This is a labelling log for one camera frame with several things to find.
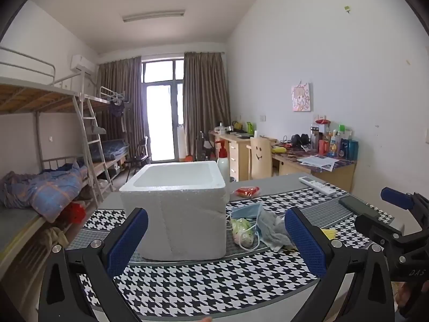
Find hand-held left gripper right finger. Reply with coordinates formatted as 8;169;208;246
284;207;396;322

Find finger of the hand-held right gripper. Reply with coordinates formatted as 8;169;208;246
354;214;403;246
380;187;429;229

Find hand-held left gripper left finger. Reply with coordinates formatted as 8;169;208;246
38;207;149;322

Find white foam box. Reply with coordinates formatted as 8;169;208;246
119;160;230;261

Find green tissue pack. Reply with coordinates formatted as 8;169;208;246
231;218;258;247

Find blue face mask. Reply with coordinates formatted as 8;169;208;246
231;203;269;251

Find black phone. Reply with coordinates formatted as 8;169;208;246
338;195;381;218

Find grey cloth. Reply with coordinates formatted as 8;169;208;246
260;212;296;253

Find white remote control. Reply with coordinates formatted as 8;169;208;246
299;176;339;197

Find wooden desk with patterned cover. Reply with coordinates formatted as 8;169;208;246
271;146;356;193

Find red bag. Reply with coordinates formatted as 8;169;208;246
58;201;87;224

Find red snack packet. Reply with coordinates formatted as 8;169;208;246
235;186;261;198

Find cluster of toiletry bottles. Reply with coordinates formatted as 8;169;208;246
310;122;359;160

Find black folding chair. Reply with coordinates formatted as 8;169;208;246
125;137;150;182

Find printed papers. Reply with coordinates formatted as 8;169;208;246
297;154;339;172

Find houndstooth table mat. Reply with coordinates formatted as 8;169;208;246
67;184;396;322

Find blue plaid mattress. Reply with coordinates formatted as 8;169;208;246
101;141;130;162

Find blue plaid quilt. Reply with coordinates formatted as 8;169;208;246
0;161;90;222

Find wooden chair with smiley face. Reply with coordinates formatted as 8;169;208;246
246;137;273;180

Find metal bed ladder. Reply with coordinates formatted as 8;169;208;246
73;96;105;204

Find white pump bottle red cap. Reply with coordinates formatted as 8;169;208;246
216;141;230;184

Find wooden desk with drawers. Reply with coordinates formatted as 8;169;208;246
209;131;279;182

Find glass balcony door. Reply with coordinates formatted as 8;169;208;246
141;60;185;162

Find dark hanging clothes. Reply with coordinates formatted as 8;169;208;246
107;101;127;119

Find brown curtain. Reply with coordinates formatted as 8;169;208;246
184;52;232;157
97;57;143;160

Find white air conditioner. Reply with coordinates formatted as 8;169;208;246
70;54;95;73

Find ceiling light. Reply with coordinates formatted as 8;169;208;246
122;9;186;23

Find pink wall picture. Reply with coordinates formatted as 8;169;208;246
291;82;312;112

